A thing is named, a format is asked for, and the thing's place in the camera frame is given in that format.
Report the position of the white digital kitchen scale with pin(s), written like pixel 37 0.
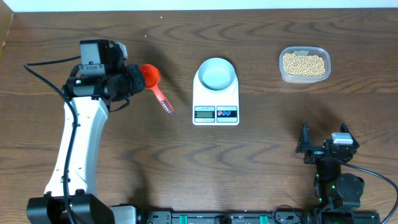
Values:
pixel 215 108

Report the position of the red plastic measuring scoop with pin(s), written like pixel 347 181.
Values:
pixel 152 78

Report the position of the pile of soybeans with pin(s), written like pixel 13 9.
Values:
pixel 304 65

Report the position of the white round bowl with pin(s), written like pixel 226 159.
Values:
pixel 216 74

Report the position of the clear plastic food container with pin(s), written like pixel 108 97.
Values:
pixel 305 51

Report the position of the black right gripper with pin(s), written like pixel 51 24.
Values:
pixel 303 146

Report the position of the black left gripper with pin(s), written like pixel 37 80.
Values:
pixel 135 79

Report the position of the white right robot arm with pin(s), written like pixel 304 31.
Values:
pixel 339 193

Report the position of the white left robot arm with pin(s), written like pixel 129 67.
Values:
pixel 98 80

